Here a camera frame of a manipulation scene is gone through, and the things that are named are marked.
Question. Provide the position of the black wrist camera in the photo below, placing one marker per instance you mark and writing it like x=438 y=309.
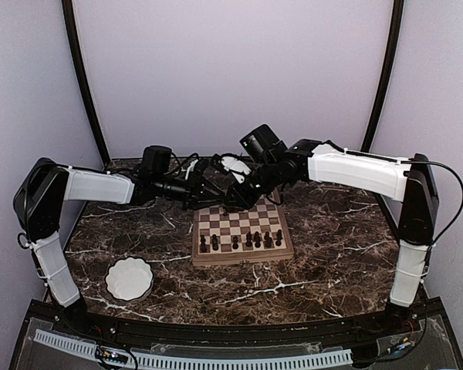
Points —
x=156 y=159
x=260 y=140

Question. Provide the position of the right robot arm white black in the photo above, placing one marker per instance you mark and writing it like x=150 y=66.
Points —
x=409 y=181

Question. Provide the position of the black left frame post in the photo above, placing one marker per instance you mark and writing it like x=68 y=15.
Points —
x=82 y=80

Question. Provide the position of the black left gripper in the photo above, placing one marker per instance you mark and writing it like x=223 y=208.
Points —
x=194 y=200

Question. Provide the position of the black right frame post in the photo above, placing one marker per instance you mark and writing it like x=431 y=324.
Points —
x=385 y=74

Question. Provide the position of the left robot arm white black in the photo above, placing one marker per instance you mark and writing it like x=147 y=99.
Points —
x=49 y=186

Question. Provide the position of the wooden chess board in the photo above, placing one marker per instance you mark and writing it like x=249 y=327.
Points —
x=264 y=216

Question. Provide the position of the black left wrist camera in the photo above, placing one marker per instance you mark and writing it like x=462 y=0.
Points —
x=156 y=159

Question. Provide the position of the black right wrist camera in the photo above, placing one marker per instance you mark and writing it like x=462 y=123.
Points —
x=260 y=140

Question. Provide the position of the grey slotted cable duct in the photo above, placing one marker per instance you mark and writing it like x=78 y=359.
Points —
x=187 y=357

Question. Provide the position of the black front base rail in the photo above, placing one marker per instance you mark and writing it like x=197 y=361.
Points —
x=360 y=332

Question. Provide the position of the white fluted ceramic bowl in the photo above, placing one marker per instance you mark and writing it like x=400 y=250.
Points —
x=130 y=279

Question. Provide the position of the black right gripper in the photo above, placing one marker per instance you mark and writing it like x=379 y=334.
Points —
x=242 y=200

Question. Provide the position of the black frame post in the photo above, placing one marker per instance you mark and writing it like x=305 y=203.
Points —
x=385 y=74
x=82 y=80

